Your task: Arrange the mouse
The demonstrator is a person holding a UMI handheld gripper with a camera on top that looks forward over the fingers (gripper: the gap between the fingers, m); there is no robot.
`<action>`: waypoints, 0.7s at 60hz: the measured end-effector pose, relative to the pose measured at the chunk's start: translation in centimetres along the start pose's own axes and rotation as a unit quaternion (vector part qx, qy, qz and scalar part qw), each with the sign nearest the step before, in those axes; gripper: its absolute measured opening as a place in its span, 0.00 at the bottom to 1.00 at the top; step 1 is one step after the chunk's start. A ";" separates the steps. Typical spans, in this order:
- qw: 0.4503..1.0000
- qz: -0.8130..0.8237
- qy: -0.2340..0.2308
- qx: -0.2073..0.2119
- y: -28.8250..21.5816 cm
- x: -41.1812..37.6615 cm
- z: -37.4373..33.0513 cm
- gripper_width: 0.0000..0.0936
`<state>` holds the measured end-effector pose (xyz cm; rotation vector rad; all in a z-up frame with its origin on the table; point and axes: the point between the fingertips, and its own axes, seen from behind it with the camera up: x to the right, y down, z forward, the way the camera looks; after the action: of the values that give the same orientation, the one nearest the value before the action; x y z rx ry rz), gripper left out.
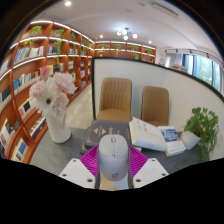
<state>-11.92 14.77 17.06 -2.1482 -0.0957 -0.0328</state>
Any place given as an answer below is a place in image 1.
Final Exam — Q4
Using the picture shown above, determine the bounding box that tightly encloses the orange wooden bookshelf unit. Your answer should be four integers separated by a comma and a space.
0, 19, 157, 164

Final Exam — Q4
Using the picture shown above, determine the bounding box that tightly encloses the tan upholstered chair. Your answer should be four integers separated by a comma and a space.
140, 85, 170, 128
96, 77, 133, 123

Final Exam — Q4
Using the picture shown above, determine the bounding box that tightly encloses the dark hardcover book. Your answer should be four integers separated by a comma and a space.
80, 119, 133, 154

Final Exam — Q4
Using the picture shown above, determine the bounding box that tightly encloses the blue cover book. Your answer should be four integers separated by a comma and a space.
157, 125, 187, 158

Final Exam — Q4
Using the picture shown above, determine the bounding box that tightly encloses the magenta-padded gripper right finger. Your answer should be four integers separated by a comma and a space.
127, 145, 170, 189

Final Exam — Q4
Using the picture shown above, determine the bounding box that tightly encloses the green plant in white pot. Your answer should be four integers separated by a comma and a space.
180, 106, 221, 163

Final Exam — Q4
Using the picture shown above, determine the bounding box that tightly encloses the ceiling chandelier lamp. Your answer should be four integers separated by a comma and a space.
115, 27, 139, 42

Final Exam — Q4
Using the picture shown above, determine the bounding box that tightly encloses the window with grey curtains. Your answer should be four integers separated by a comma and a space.
164, 48, 224, 94

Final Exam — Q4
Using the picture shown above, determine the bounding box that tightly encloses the thick white book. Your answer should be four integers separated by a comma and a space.
128, 116, 168, 153

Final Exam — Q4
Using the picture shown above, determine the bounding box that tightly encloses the ceiling air vent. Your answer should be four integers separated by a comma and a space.
148, 0, 181, 17

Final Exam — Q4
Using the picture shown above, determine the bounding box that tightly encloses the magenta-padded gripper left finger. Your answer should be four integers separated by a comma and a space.
58, 146, 101, 190

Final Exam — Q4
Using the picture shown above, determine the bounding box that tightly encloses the white vase with pink flowers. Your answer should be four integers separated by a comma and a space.
28, 65, 77, 144

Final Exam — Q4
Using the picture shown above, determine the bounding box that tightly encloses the white and grey computer mouse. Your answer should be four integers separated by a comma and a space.
97, 134, 130, 182

